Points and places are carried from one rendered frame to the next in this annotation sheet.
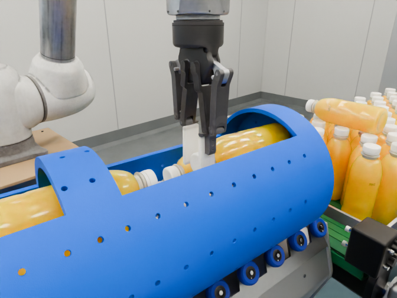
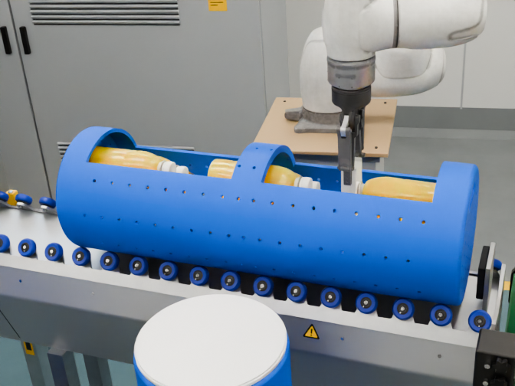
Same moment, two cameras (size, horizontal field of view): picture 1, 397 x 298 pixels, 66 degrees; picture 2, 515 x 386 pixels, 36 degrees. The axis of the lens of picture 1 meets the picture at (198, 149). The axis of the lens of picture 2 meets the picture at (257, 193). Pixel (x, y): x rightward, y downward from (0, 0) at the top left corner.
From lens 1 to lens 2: 1.31 m
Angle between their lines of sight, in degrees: 53
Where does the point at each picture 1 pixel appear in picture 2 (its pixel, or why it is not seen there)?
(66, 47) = not seen: hidden behind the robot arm
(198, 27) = (336, 93)
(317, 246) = (471, 340)
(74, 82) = (405, 62)
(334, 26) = not seen: outside the picture
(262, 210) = (352, 240)
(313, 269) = (457, 361)
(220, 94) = (342, 143)
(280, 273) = (404, 329)
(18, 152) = (329, 122)
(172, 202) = (285, 200)
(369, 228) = (493, 337)
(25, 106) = not seen: hidden behind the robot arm
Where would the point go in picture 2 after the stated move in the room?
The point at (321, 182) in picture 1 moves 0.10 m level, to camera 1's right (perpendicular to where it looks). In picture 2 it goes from (434, 254) to (475, 279)
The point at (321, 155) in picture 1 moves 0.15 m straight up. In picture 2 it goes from (447, 231) to (451, 158)
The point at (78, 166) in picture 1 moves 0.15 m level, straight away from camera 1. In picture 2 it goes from (255, 157) to (293, 129)
